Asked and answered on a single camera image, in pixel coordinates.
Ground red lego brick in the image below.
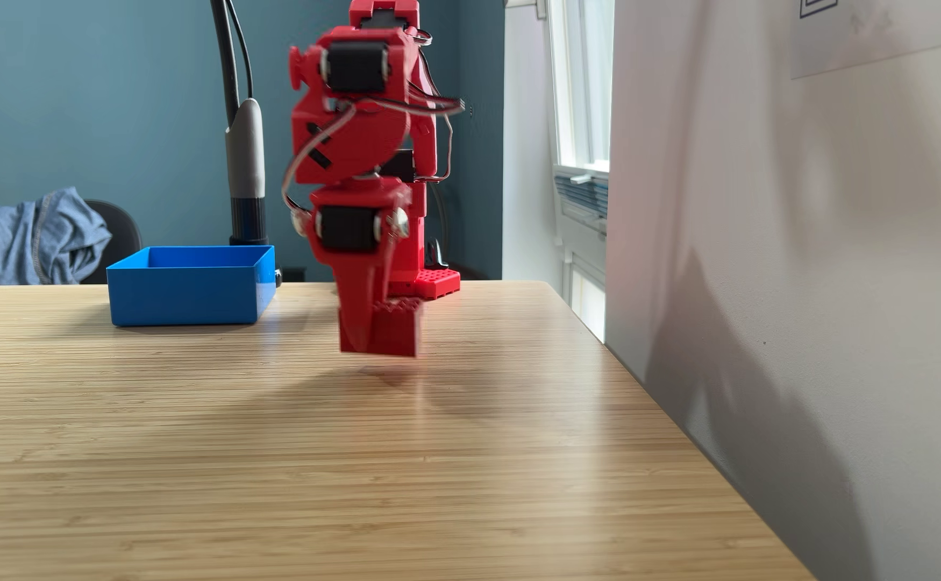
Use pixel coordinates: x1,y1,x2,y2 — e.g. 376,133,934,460
367,297,425,358

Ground blue plastic bin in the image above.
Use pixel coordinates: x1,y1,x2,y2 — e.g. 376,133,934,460
106,245,278,328

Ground black grey gooseneck stand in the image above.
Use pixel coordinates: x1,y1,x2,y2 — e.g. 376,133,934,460
210,0,283,288

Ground grey window vent unit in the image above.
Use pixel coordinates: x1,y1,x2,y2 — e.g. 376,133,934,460
553,165,610,243

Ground black chair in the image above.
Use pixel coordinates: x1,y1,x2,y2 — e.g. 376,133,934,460
82,199,145,285

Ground blue denim cloth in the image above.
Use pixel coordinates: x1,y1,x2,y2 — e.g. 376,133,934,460
0,187,113,287

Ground white paper sheet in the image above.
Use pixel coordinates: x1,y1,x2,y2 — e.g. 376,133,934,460
789,0,941,80

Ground black cable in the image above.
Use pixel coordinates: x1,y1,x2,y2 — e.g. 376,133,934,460
224,0,256,103

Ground white window frame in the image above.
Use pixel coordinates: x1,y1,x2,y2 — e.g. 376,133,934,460
547,0,615,175

